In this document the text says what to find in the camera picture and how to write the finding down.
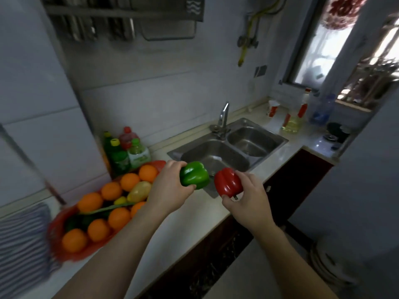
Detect person's right hand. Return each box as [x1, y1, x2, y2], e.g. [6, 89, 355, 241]
[221, 170, 275, 234]

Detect person's left hand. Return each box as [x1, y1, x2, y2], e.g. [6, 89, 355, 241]
[146, 160, 197, 216]

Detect green bell pepper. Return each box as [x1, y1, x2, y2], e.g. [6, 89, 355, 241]
[179, 161, 211, 190]

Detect red bell pepper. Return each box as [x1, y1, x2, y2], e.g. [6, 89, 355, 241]
[214, 167, 244, 199]

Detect person's left forearm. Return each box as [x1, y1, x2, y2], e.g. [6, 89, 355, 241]
[52, 203, 170, 299]

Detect person's right forearm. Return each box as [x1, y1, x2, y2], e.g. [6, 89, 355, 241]
[252, 222, 340, 299]

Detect dark red base cabinet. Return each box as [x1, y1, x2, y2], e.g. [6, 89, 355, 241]
[137, 148, 334, 299]

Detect yellow bell pepper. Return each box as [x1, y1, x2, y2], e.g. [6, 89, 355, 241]
[127, 181, 152, 203]

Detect stainless steel double sink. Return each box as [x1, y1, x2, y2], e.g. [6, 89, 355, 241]
[167, 118, 289, 199]

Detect clear bottle with green cap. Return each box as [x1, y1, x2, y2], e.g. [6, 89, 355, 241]
[128, 138, 152, 169]

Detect chrome faucet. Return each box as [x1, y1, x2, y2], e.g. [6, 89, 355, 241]
[209, 102, 232, 138]

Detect green bottle with yellow cap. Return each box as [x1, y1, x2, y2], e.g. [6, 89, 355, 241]
[102, 131, 131, 178]

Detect red bottle with red cap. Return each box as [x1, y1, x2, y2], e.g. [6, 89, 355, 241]
[118, 126, 140, 150]

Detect pile of oranges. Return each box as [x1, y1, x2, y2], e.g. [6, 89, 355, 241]
[61, 164, 159, 254]

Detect yellow cooking oil bottle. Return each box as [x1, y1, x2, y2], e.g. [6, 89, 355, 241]
[281, 113, 303, 134]

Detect dark green vegetables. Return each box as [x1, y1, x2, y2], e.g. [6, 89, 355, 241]
[64, 214, 97, 233]

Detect white bottle with red label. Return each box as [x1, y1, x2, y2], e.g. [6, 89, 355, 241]
[298, 88, 312, 119]

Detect black pot on counter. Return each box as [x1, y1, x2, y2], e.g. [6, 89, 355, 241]
[324, 122, 352, 145]

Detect large clear water bottle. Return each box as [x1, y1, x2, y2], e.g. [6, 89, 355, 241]
[309, 93, 336, 125]

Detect red plastic basket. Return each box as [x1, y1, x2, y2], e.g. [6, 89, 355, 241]
[47, 160, 167, 263]

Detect white refrigerator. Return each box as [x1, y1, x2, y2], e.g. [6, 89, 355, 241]
[0, 0, 113, 212]

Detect striped grey towel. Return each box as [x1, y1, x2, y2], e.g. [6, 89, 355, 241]
[0, 202, 63, 299]

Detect window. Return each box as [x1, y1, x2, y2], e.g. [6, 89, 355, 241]
[282, 0, 399, 113]

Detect red window decoration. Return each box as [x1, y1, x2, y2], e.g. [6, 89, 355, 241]
[321, 0, 369, 31]

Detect yellow gas hose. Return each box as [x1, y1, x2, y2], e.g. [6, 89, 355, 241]
[237, 0, 282, 67]

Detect metal wall dish rack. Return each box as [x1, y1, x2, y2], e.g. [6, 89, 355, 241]
[41, 0, 206, 42]

